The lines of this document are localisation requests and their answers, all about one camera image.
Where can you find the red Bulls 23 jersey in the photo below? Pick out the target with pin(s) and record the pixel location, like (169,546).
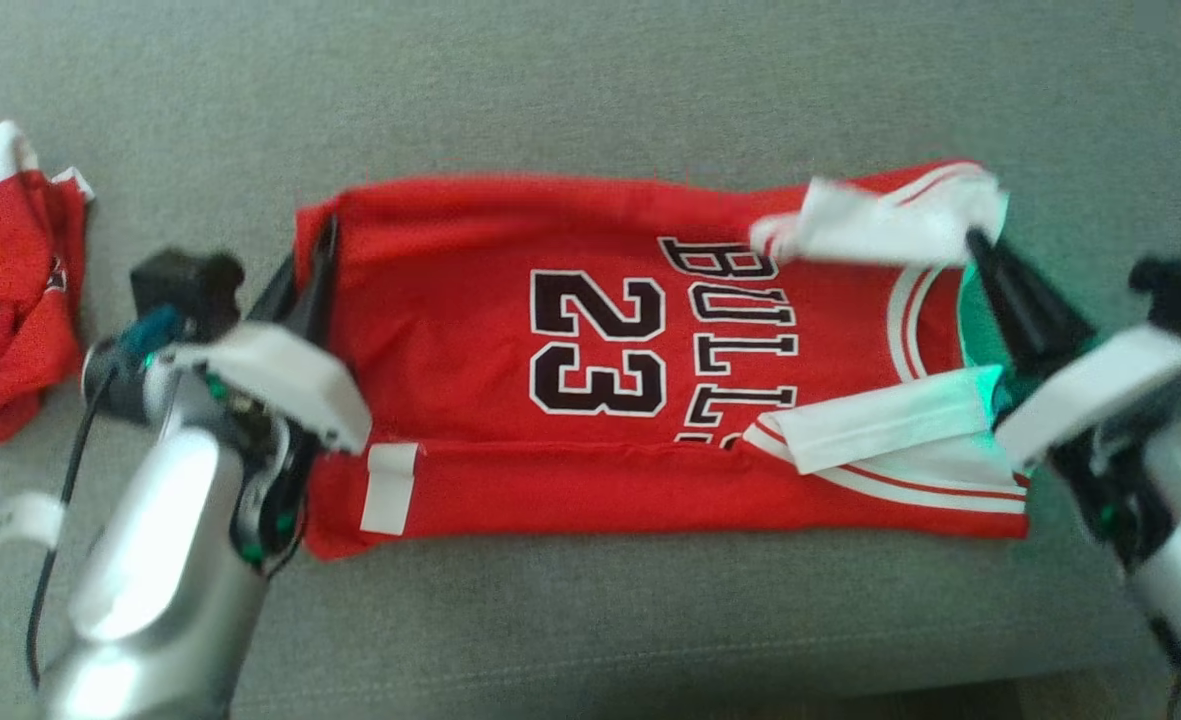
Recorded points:
(470,270)

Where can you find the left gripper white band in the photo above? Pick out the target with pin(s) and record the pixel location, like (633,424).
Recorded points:
(280,375)

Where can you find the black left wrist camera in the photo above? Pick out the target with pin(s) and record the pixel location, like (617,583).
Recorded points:
(185,285)

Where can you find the red shorts white stripe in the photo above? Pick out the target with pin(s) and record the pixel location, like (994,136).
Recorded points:
(5,300)

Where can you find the yellow and grey sofa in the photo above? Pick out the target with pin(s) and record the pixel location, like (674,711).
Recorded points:
(590,80)

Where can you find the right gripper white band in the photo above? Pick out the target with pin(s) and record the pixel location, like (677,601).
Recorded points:
(1110,385)

